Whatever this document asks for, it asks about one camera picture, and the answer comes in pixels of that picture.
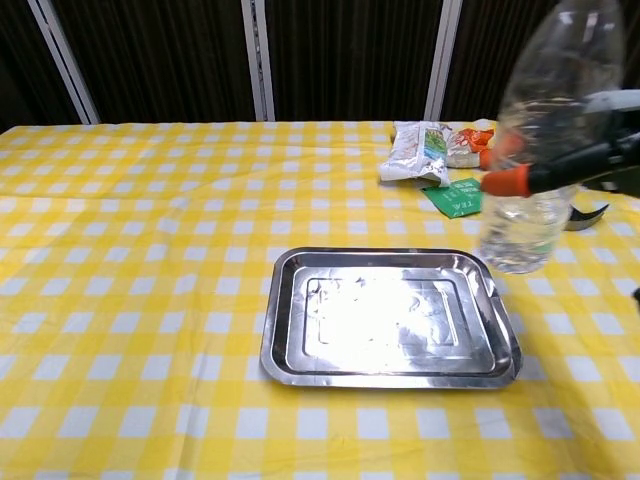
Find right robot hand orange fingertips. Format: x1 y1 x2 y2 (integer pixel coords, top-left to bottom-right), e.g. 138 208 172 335
480 89 640 197

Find transparent plastic bottle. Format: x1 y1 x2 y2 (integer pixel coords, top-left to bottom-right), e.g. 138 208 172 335
478 0 626 275

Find green tea sachet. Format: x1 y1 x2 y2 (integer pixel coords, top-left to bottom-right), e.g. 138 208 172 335
421 177 485 219

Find white snack bag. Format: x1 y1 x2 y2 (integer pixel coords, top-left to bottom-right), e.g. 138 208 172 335
377 120 454 189

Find white partition post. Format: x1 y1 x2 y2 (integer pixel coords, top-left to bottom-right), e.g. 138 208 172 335
423 0 464 121
240 0 276 122
27 0 101 125

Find yellow white checkered tablecloth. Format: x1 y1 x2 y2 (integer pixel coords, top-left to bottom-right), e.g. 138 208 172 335
0 118 640 480

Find stainless steel tray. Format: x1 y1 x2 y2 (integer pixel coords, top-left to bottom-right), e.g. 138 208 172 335
259 246 524 390

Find orange snack bag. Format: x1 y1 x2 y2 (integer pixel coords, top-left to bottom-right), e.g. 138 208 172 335
444 127 496 169

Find red black claw hammer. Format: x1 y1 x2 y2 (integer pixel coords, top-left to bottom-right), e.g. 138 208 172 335
564 202 610 232

